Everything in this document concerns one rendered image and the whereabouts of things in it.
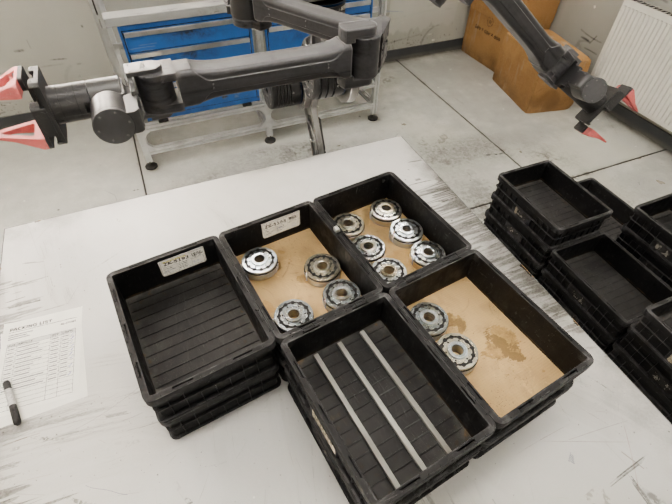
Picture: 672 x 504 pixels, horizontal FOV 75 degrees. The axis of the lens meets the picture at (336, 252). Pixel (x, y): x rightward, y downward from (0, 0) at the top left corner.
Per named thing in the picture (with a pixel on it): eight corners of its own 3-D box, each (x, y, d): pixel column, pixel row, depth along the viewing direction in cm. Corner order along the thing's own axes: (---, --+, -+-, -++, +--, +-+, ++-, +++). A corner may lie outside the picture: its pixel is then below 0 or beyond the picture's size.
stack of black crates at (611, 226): (533, 222, 244) (548, 190, 227) (574, 208, 252) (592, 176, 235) (586, 273, 219) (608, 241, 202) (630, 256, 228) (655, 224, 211)
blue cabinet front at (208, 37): (147, 120, 275) (116, 26, 233) (259, 99, 295) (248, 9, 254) (148, 123, 273) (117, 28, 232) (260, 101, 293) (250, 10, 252)
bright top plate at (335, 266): (297, 265, 126) (297, 263, 125) (325, 249, 130) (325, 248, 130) (318, 287, 121) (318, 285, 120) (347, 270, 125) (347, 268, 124)
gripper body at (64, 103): (55, 147, 70) (105, 137, 72) (22, 85, 62) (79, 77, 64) (54, 126, 74) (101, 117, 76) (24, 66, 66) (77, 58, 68)
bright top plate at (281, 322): (269, 307, 116) (269, 305, 115) (305, 295, 119) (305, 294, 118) (281, 338, 110) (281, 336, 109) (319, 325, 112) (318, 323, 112)
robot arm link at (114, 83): (133, 100, 75) (122, 67, 71) (138, 120, 71) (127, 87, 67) (90, 108, 73) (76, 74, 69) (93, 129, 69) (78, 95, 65)
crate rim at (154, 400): (107, 280, 115) (104, 274, 113) (217, 239, 125) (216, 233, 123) (147, 410, 92) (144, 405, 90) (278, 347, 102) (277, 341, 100)
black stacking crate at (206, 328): (121, 302, 122) (106, 275, 113) (223, 262, 132) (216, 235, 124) (161, 426, 99) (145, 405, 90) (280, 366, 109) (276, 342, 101)
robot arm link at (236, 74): (364, 73, 90) (369, 16, 82) (377, 86, 86) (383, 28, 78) (145, 112, 78) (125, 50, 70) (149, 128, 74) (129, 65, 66)
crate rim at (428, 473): (278, 347, 102) (278, 341, 100) (384, 295, 113) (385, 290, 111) (374, 517, 79) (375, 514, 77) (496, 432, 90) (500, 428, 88)
